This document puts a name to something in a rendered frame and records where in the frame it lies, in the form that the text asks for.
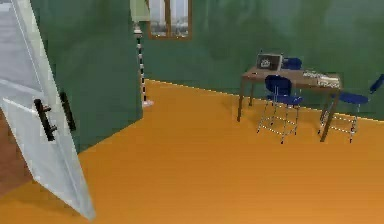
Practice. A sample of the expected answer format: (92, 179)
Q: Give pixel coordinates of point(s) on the wooden framed window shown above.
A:
(169, 18)

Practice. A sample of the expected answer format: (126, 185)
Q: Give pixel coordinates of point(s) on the grey patterned flat object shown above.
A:
(321, 78)

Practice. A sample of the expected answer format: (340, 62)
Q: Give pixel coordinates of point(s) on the white room door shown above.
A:
(40, 80)

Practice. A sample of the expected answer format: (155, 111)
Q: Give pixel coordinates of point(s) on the black and white floor lamp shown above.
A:
(141, 68)

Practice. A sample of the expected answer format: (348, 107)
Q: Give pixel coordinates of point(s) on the brown wooden table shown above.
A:
(296, 77)

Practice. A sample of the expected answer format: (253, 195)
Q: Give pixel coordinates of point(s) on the grey laptop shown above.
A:
(268, 62)

